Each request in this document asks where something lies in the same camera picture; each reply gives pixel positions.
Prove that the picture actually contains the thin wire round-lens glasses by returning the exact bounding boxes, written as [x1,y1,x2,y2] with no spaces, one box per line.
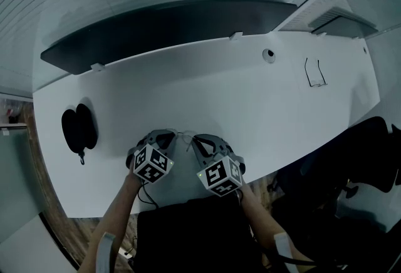
[175,130,201,153]

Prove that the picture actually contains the black rectangular-frame glasses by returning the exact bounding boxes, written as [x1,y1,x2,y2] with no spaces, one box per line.
[304,58,328,88]

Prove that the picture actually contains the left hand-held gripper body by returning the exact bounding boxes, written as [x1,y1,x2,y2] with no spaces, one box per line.
[127,133,175,184]

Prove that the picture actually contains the frosted glass partition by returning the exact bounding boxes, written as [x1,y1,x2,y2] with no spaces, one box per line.
[0,126,48,243]

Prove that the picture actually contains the long dark desk divider panel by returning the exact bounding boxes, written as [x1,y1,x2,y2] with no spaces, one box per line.
[39,0,298,76]

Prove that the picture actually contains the short dark desk divider panel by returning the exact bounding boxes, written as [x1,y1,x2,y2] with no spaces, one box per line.
[308,7,380,39]

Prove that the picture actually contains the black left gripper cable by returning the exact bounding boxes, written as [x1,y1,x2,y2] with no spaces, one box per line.
[137,182,159,209]

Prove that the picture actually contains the person's black clothing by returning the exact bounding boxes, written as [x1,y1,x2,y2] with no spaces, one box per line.
[136,198,267,273]

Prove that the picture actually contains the person's right forearm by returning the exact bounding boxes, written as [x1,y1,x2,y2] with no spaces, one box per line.
[239,183,317,273]

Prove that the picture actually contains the black zipped glasses case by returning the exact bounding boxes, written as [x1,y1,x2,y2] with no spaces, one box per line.
[61,103,99,166]

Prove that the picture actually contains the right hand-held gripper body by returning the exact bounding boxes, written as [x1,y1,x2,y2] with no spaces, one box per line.
[196,140,245,197]

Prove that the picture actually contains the black office chair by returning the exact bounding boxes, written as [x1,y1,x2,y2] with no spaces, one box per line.
[269,116,401,269]

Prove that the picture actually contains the person's left forearm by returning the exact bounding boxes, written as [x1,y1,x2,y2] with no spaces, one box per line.
[76,168,143,273]

